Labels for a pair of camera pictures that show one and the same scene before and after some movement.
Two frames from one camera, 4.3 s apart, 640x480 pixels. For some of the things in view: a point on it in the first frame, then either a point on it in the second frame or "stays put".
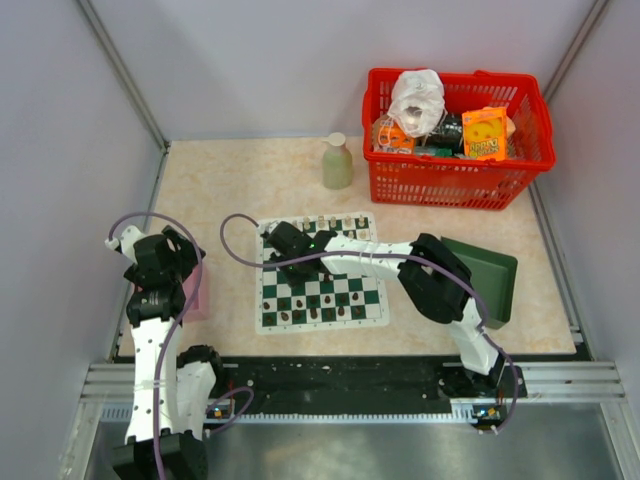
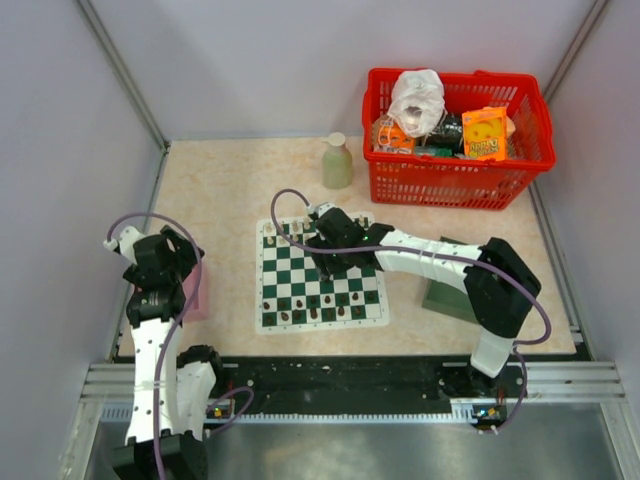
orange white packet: x=387 y=137 stays put
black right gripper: x=292 y=280 to x=322 y=259
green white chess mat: x=329 y=300 stays put
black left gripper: x=186 y=255 stays put
